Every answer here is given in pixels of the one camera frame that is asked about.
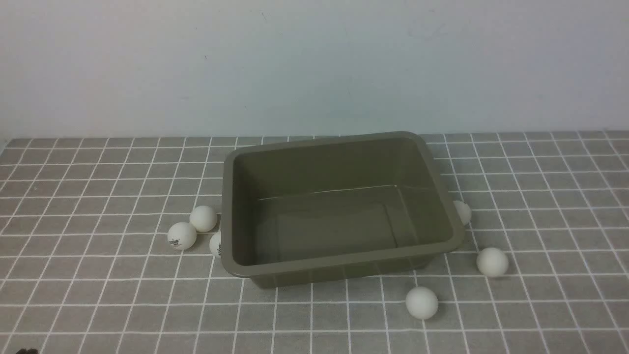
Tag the olive green plastic bin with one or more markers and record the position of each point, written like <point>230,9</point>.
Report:
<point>334,208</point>

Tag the white ball with logo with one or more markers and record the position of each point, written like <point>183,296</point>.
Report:
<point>182,236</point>

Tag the white ball front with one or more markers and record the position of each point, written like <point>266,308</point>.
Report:
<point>421,303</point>

